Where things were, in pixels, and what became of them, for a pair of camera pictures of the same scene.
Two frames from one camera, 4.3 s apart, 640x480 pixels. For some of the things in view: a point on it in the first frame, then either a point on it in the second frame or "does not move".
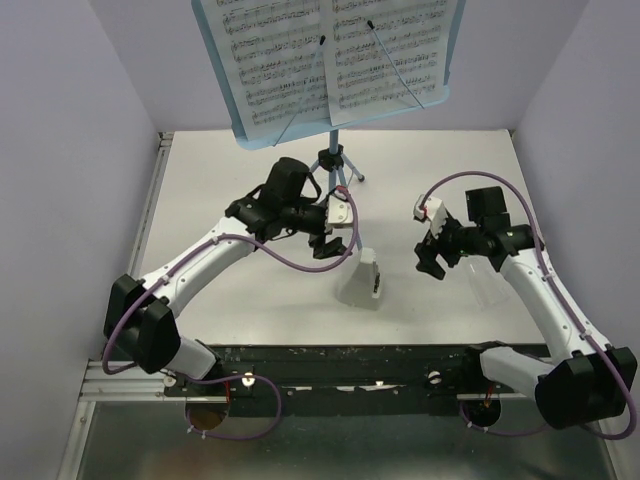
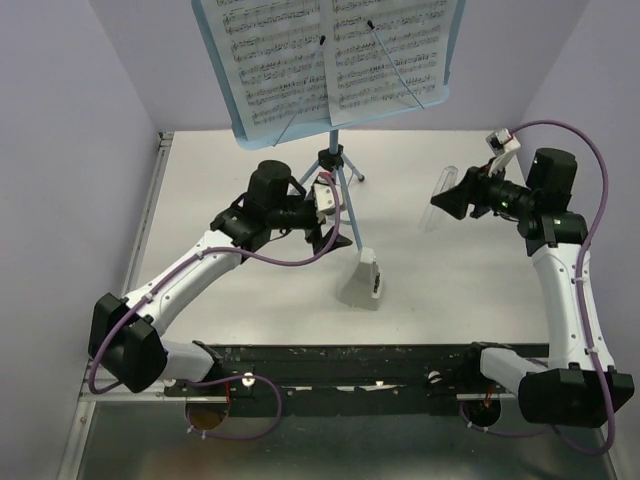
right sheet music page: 383,57 does not move
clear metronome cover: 489,289 -> 446,181
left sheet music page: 273,55 does not move
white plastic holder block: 361,288 does not move
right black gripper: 423,251 -> 472,190
